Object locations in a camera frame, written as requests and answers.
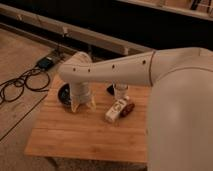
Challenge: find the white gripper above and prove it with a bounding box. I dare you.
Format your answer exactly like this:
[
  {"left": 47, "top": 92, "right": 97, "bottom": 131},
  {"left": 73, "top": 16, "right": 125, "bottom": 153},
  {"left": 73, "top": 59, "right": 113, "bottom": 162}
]
[{"left": 70, "top": 83, "right": 96, "bottom": 113}]

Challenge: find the black eraser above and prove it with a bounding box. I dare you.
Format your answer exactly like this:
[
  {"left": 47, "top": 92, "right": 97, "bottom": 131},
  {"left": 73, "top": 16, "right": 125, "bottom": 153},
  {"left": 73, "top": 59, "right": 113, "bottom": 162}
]
[{"left": 106, "top": 85, "right": 114, "bottom": 95}]

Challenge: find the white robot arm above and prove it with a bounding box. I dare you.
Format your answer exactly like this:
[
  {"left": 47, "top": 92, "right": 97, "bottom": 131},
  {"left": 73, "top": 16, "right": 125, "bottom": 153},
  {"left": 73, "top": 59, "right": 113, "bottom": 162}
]
[{"left": 59, "top": 47, "right": 213, "bottom": 171}]

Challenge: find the black bowl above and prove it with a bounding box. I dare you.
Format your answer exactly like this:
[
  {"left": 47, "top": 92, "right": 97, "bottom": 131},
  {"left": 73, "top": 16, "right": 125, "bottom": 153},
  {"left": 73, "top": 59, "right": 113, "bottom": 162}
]
[{"left": 58, "top": 84, "right": 71, "bottom": 107}]

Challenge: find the white carton box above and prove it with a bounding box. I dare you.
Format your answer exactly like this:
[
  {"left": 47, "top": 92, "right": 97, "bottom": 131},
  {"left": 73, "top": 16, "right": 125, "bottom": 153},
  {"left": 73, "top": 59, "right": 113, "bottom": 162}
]
[{"left": 105, "top": 97, "right": 130, "bottom": 123}]

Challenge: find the clear glass cup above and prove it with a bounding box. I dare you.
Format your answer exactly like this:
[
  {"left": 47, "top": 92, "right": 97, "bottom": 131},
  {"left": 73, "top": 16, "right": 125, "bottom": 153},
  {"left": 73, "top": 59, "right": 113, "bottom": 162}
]
[{"left": 114, "top": 84, "right": 128, "bottom": 99}]

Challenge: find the brown small bottle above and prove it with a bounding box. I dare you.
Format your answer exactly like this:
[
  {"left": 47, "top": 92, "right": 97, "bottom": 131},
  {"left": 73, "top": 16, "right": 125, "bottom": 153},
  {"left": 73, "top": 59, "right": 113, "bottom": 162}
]
[{"left": 120, "top": 103, "right": 135, "bottom": 117}]

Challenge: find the black power adapter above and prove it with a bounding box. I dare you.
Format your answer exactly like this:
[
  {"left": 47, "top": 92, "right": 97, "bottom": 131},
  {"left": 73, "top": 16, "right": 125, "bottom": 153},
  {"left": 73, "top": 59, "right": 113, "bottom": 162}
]
[{"left": 36, "top": 57, "right": 56, "bottom": 71}]

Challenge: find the long wooden beam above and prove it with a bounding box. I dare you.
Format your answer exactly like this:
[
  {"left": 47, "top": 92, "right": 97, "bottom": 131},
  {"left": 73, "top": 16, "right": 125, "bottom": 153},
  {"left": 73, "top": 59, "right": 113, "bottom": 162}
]
[{"left": 0, "top": 3, "right": 152, "bottom": 55}]

